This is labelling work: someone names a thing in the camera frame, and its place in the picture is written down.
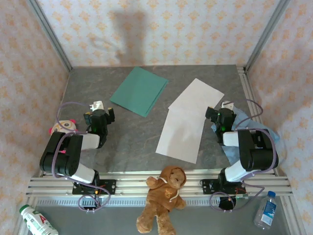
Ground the white paper sheet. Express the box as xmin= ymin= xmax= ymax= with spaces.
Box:
xmin=156 ymin=107 xmax=207 ymax=164
xmin=168 ymin=78 xmax=225 ymax=116

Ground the green plastic folder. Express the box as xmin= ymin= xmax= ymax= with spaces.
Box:
xmin=109 ymin=66 xmax=169 ymax=118

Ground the round white pink plush toy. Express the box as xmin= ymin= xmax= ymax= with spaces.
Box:
xmin=47 ymin=119 xmax=78 ymax=136

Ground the light blue cloth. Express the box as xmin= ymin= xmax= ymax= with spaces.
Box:
xmin=210 ymin=104 xmax=281 ymax=167

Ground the brown teddy bear with hoodie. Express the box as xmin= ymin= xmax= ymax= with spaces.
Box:
xmin=136 ymin=165 xmax=188 ymax=235

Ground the clear water bottle blue label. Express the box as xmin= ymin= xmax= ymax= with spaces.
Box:
xmin=253 ymin=190 xmax=277 ymax=230

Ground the white bottle with green cap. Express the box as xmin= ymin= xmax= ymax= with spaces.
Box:
xmin=20 ymin=204 xmax=59 ymax=235

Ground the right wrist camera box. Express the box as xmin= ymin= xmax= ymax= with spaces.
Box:
xmin=221 ymin=100 xmax=236 ymax=110

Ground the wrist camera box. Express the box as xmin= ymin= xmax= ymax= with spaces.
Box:
xmin=221 ymin=100 xmax=236 ymax=110
xmin=89 ymin=100 xmax=105 ymax=111

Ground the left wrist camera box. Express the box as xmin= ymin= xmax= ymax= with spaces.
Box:
xmin=89 ymin=100 xmax=105 ymax=111

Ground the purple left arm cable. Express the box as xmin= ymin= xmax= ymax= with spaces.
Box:
xmin=52 ymin=101 xmax=111 ymax=213

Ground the aluminium side rail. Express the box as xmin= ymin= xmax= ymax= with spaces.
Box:
xmin=236 ymin=65 xmax=278 ymax=177
xmin=40 ymin=70 xmax=73 ymax=177

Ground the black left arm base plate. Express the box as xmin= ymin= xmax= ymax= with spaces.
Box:
xmin=72 ymin=179 xmax=117 ymax=195

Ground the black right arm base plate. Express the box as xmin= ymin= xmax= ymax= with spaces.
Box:
xmin=200 ymin=178 xmax=249 ymax=196

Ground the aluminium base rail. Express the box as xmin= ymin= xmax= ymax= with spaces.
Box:
xmin=25 ymin=171 xmax=293 ymax=198

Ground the slotted grey cable duct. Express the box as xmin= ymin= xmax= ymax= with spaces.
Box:
xmin=36 ymin=198 xmax=221 ymax=207

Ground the aluminium frame post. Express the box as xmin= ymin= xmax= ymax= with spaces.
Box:
xmin=244 ymin=0 xmax=292 ymax=71
xmin=26 ymin=0 xmax=73 ymax=72

